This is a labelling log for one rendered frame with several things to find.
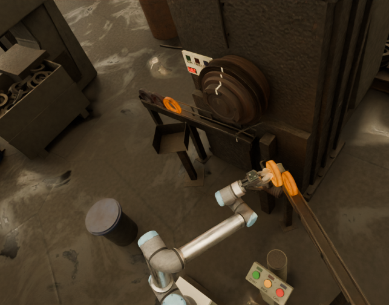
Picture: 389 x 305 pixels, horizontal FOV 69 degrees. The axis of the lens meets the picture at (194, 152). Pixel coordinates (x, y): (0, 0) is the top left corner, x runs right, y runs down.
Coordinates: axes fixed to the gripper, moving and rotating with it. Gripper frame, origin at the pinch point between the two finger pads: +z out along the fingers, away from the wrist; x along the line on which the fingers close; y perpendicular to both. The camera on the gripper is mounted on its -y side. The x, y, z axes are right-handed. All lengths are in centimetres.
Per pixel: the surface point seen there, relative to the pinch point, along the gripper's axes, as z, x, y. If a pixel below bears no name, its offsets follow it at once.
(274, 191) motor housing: -8.4, 7.8, -39.3
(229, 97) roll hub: 0.3, 36.5, 33.0
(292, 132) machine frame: 21.0, 23.6, -9.8
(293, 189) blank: 4.0, -6.7, -18.5
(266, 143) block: 3.9, 28.3, -12.4
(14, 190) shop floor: -276, 149, -13
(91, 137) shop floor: -180, 188, -40
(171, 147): -64, 72, -13
